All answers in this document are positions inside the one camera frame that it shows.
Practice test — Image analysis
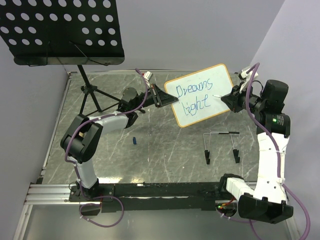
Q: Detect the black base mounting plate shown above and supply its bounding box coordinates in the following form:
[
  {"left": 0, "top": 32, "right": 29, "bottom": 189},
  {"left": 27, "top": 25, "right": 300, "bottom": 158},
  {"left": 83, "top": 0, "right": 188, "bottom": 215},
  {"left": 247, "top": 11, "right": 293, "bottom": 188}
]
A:
[{"left": 68, "top": 182, "right": 237, "bottom": 214}]

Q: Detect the black perforated music stand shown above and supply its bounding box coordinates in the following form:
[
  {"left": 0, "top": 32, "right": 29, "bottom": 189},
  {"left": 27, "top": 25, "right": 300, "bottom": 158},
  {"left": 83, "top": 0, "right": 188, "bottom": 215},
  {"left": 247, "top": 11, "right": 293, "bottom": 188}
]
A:
[{"left": 0, "top": 0, "right": 146, "bottom": 115}]

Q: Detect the aluminium rail frame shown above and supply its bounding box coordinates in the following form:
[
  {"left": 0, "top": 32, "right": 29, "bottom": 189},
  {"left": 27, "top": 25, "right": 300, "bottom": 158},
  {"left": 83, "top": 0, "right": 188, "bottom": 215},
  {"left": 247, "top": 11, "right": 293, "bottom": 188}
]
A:
[{"left": 12, "top": 71, "right": 301, "bottom": 240}]

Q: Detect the wire whiteboard easel stand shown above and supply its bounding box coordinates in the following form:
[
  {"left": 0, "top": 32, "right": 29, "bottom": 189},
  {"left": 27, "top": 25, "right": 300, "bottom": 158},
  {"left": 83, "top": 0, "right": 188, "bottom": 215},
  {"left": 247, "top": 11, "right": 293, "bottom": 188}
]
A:
[{"left": 203, "top": 131, "right": 241, "bottom": 165}]

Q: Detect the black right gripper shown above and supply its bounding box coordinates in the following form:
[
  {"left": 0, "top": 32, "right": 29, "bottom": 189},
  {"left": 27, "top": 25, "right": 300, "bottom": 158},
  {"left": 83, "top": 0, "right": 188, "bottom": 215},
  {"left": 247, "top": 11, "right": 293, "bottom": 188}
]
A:
[{"left": 221, "top": 81, "right": 266, "bottom": 115}]

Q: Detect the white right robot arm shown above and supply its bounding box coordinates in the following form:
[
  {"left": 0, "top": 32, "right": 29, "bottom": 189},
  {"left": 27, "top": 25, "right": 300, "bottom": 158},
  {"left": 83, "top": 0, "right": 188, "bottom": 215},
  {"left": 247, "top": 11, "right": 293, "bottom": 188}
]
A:
[{"left": 218, "top": 79, "right": 294, "bottom": 224}]

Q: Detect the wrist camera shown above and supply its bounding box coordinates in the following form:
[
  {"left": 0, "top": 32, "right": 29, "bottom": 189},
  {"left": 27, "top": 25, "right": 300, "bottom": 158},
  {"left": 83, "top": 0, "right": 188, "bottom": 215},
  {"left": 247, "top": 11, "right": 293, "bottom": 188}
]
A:
[
  {"left": 142, "top": 71, "right": 153, "bottom": 87},
  {"left": 238, "top": 66, "right": 253, "bottom": 86}
]

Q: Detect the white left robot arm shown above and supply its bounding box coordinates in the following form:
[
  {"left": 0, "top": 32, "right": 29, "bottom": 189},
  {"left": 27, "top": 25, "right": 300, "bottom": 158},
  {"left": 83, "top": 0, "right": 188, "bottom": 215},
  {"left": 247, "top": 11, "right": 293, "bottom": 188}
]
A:
[{"left": 60, "top": 84, "right": 179, "bottom": 201}]

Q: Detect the blue marker cap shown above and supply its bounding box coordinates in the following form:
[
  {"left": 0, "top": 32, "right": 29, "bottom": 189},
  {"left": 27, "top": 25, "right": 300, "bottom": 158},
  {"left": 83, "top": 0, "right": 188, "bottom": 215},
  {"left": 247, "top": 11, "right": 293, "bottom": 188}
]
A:
[{"left": 132, "top": 137, "right": 137, "bottom": 145}]

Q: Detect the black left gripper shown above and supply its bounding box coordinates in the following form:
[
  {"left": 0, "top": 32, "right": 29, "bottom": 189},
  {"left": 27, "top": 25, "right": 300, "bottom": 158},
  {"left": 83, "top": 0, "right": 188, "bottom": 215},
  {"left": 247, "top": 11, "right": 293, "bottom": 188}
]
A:
[{"left": 132, "top": 83, "right": 179, "bottom": 112}]

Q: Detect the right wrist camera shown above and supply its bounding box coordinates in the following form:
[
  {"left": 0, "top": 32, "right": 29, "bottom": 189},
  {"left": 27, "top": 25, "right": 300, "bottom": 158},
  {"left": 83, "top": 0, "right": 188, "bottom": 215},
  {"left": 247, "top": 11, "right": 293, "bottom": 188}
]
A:
[{"left": 238, "top": 66, "right": 253, "bottom": 86}]

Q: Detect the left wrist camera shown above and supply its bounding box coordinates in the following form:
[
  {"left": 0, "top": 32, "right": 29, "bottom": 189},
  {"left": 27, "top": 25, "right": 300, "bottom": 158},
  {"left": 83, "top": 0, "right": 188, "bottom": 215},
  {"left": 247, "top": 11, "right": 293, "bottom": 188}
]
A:
[{"left": 142, "top": 71, "right": 153, "bottom": 87}]

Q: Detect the yellow framed small whiteboard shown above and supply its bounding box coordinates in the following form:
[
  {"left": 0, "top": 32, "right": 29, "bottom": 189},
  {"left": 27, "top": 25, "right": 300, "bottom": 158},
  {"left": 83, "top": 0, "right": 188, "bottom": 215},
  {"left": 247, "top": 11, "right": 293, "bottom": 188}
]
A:
[{"left": 164, "top": 63, "right": 234, "bottom": 128}]

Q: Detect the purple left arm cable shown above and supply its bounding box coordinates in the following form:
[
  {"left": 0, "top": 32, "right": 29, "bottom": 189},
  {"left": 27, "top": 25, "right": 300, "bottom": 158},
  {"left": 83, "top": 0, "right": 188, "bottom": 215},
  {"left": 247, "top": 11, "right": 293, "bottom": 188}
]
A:
[{"left": 64, "top": 67, "right": 153, "bottom": 228}]

